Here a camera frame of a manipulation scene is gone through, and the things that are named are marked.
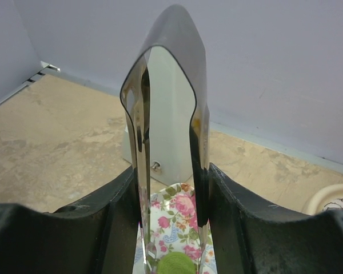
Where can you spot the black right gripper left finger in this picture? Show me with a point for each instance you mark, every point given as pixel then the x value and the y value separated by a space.
pixel 95 234

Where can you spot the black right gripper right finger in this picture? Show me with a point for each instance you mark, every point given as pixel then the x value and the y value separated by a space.
pixel 253 235

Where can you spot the green macaron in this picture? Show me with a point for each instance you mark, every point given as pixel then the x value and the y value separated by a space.
pixel 176 263

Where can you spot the white striped donut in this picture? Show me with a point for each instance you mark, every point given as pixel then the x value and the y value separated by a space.
pixel 334 204

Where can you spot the metal tongs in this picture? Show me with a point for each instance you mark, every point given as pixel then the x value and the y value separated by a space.
pixel 165 99

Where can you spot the floral serving tray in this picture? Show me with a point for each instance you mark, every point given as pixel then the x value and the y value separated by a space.
pixel 174 227

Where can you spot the cream three-tier dessert stand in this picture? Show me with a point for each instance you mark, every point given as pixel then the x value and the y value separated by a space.
pixel 317 201

